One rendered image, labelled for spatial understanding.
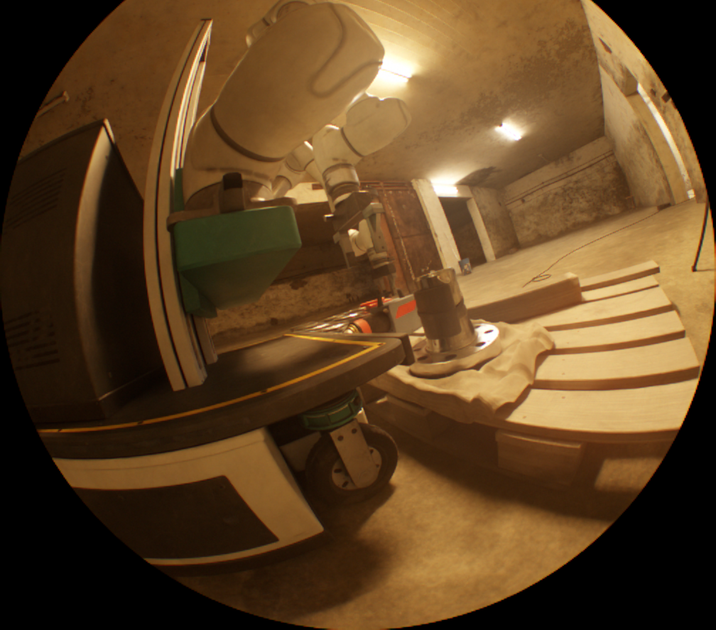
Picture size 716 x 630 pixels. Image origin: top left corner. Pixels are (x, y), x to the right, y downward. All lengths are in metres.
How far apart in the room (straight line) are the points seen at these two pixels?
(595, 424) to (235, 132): 0.58
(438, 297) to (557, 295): 0.45
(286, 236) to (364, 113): 0.38
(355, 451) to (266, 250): 0.33
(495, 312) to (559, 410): 0.51
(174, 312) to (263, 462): 0.28
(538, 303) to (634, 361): 0.45
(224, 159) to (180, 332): 0.28
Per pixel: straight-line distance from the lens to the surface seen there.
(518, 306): 0.82
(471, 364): 0.53
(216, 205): 0.31
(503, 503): 0.46
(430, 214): 6.35
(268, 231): 0.28
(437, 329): 0.57
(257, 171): 0.36
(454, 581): 0.41
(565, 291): 0.84
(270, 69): 0.28
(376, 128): 0.56
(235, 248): 0.27
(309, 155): 1.15
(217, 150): 0.34
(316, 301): 9.84
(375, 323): 0.96
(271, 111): 0.28
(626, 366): 0.48
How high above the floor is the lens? 0.40
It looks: 5 degrees up
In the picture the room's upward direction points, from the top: 17 degrees counter-clockwise
